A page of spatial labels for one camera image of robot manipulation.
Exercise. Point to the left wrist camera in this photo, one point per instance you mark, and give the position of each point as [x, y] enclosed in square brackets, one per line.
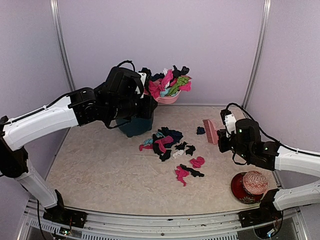
[140, 89]

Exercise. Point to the right aluminium corner post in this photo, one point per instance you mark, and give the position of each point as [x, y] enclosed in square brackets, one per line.
[258, 51]

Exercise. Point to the light blue paper scrap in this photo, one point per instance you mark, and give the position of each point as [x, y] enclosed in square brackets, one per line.
[149, 141]

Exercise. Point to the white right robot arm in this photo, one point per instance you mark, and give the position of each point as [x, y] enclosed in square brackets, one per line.
[243, 138]

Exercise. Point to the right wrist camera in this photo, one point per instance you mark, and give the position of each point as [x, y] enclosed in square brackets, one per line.
[229, 121]

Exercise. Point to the left aluminium corner post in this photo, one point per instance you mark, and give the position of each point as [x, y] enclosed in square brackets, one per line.
[61, 43]

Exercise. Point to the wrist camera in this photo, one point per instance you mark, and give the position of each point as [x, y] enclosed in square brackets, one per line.
[140, 89]
[229, 121]

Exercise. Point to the red white patterned bowl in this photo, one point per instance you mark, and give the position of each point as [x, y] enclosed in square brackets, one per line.
[255, 183]

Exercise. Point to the aluminium corner post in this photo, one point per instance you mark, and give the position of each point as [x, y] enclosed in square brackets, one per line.
[61, 43]
[258, 51]

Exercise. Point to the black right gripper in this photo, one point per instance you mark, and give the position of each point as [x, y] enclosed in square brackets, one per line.
[223, 146]

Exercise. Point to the aluminium front rail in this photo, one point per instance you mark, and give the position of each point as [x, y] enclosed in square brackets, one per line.
[112, 226]

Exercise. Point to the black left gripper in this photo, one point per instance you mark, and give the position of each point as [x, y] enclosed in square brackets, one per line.
[147, 111]

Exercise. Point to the white paper scrap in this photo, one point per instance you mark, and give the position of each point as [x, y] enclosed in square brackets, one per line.
[178, 153]

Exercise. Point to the front mixed scrap pile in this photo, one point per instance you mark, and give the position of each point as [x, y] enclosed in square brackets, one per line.
[182, 171]

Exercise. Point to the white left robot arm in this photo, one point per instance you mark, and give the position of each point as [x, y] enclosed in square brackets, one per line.
[73, 109]

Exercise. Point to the pink hand brush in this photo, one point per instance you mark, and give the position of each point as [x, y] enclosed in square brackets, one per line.
[210, 131]

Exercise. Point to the teal plastic waste bin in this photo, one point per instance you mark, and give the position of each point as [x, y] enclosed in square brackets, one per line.
[137, 126]

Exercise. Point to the mixed dark scrap pile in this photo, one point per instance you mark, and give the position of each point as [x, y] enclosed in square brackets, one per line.
[170, 142]

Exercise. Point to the pink plastic dustpan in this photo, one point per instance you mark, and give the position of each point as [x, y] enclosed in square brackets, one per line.
[167, 100]

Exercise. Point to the dark blue paper scrap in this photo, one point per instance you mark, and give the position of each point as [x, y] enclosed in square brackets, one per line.
[200, 130]

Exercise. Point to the dark red bowl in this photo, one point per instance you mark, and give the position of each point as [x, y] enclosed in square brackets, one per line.
[240, 193]

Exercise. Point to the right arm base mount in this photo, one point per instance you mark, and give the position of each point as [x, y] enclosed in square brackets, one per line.
[266, 212]

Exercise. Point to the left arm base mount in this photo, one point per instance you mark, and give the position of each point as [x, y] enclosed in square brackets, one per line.
[62, 215]

